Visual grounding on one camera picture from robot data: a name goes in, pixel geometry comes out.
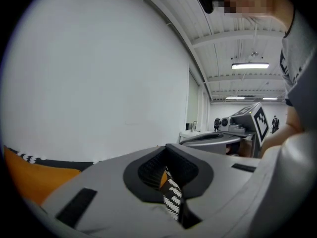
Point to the person's right forearm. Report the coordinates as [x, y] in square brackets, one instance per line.
[280, 135]

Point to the orange cushion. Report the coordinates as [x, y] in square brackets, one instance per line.
[29, 180]

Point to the white sink counter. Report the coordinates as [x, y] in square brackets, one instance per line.
[193, 135]

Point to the person's head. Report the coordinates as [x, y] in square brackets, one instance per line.
[272, 9]

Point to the person's right hand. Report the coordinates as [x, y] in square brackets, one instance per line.
[245, 149]

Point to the metal faucet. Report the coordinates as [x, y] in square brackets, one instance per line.
[194, 125]

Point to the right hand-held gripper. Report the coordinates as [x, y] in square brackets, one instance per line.
[247, 123]

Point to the black camera on stand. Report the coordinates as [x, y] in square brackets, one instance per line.
[217, 123]

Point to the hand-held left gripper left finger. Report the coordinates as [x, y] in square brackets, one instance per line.
[111, 187]

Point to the person's grey printed t-shirt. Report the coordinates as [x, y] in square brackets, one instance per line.
[297, 46]

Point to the grey gripper fisheye camera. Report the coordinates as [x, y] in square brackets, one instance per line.
[225, 122]

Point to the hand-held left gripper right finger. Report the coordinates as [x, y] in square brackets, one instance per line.
[223, 177]

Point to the ceiling light panel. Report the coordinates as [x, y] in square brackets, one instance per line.
[235, 98]
[270, 98]
[250, 66]

